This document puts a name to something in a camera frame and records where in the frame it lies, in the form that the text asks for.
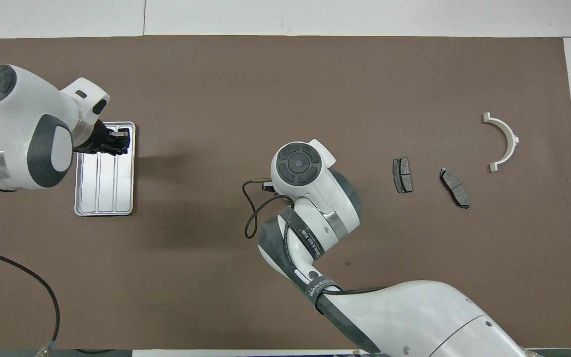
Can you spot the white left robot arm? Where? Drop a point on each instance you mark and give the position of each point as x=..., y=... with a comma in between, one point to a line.
x=23, y=129

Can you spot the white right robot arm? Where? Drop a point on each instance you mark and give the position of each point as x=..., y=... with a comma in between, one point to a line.
x=414, y=317

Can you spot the elongated grey brake pad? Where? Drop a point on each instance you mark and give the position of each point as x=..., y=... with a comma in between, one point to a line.
x=455, y=187

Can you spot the rectangular grey brake pad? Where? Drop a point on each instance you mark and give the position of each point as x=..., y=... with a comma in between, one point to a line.
x=403, y=174

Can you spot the brown table mat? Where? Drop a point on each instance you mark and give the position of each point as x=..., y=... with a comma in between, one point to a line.
x=216, y=99

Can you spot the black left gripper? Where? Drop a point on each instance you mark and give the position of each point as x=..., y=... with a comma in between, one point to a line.
x=98, y=140

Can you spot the silver metal tray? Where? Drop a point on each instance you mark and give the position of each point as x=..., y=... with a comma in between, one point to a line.
x=107, y=188

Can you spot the white curved plastic bracket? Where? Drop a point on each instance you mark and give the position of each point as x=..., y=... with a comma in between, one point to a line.
x=508, y=134

